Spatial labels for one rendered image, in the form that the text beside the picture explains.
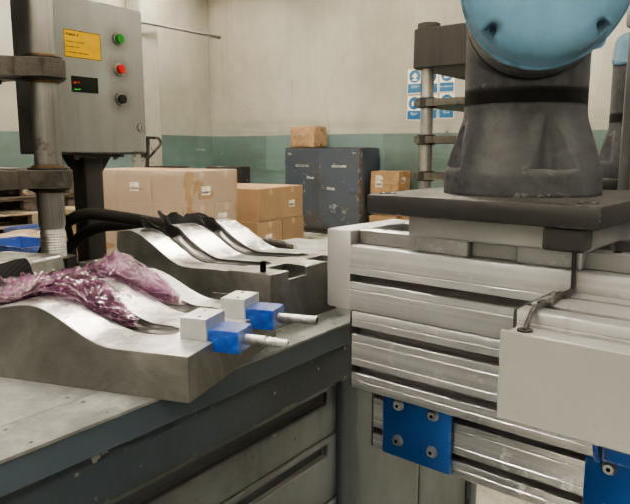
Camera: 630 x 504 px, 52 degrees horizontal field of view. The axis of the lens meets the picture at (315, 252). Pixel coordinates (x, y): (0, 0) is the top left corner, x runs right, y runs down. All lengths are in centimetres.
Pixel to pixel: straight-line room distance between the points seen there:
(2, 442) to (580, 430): 52
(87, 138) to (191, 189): 318
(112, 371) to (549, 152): 53
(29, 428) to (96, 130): 121
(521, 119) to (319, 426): 72
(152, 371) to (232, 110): 939
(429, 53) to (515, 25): 474
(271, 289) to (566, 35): 64
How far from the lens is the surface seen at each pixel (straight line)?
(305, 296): 107
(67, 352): 82
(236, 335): 77
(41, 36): 163
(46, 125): 161
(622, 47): 113
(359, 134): 863
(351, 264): 71
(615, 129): 112
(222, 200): 523
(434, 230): 65
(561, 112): 63
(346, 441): 124
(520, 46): 49
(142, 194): 528
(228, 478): 101
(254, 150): 976
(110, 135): 187
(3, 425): 76
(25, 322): 85
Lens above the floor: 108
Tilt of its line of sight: 9 degrees down
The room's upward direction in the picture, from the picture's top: straight up
